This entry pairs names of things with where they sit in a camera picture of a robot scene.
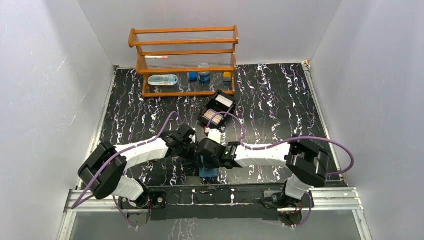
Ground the blue card holder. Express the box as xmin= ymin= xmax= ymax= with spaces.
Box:
xmin=199 ymin=155 xmax=220 ymax=178

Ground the black card tray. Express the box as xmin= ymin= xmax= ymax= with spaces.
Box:
xmin=197 ymin=90 xmax=239 ymax=129

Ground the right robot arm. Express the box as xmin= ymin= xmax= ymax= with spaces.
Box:
xmin=195 ymin=138 xmax=329 ymax=207

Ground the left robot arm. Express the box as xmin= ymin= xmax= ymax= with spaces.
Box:
xmin=77 ymin=124 xmax=196 ymax=208

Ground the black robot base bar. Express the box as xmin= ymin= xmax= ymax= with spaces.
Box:
xmin=150 ymin=183 xmax=307 ymax=225

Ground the white card stack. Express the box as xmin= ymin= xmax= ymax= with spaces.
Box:
xmin=215 ymin=94 xmax=234 ymax=108

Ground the small blue box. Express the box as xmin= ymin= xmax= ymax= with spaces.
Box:
xmin=187 ymin=72 xmax=198 ymax=82

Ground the toothbrush blister pack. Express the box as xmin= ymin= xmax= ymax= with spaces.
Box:
xmin=147 ymin=74 xmax=179 ymax=86

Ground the blue lidded jar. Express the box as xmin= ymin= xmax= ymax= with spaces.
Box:
xmin=197 ymin=63 xmax=211 ymax=83

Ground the yellow and grey sponge block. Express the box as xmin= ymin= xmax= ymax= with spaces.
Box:
xmin=222 ymin=71 xmax=233 ymax=83

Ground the white and orange tube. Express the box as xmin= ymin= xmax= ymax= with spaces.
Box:
xmin=143 ymin=55 xmax=169 ymax=60

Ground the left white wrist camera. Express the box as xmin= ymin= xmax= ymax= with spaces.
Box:
xmin=184 ymin=128 xmax=196 ymax=141

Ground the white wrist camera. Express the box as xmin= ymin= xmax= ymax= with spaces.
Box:
xmin=184 ymin=128 xmax=196 ymax=141
xmin=206 ymin=129 xmax=222 ymax=144

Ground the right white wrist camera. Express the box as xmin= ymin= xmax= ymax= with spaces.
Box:
xmin=206 ymin=129 xmax=222 ymax=144

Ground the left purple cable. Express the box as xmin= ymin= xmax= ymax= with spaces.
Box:
xmin=71 ymin=111 xmax=180 ymax=229

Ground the purple cable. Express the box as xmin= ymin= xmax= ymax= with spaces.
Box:
xmin=71 ymin=111 xmax=180 ymax=229
xmin=205 ymin=111 xmax=355 ymax=229

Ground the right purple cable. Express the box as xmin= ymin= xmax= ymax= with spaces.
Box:
xmin=205 ymin=111 xmax=355 ymax=229

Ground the orange wooden wire shelf rack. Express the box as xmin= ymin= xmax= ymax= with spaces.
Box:
xmin=128 ymin=25 xmax=239 ymax=98

